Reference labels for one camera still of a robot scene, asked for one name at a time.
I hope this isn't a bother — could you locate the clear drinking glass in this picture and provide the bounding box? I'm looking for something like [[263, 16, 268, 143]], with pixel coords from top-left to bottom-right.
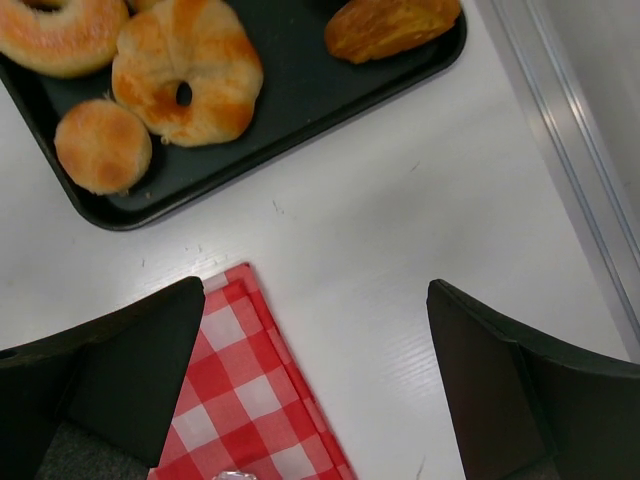
[[213, 470, 257, 480]]

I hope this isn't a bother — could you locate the red white checkered cloth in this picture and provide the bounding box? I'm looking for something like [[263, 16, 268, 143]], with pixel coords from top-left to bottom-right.
[[148, 263, 355, 479]]

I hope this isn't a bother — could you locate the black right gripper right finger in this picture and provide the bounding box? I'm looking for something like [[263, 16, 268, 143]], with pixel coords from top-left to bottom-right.
[[426, 280, 639, 479]]

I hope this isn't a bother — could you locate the ring bagel bread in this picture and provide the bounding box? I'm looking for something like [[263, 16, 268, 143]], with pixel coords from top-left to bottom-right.
[[1, 1, 129, 78]]

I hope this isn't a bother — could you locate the twisted ring bread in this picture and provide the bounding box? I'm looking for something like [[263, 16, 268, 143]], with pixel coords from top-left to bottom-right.
[[111, 1, 264, 147]]

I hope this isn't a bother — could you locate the golden croissant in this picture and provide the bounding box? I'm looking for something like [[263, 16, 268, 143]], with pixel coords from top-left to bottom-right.
[[324, 0, 462, 64]]

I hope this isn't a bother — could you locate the small round bun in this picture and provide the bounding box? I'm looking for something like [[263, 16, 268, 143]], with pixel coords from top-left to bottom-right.
[[54, 98, 152, 195]]

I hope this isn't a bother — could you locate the black bread tray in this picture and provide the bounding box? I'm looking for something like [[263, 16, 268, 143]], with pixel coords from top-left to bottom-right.
[[1, 1, 467, 231]]

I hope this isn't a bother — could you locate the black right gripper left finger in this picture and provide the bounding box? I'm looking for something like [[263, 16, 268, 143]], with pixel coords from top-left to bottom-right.
[[1, 277, 205, 479]]

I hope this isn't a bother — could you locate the aluminium rail right side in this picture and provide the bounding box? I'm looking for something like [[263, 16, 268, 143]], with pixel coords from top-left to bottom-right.
[[478, 1, 639, 361]]

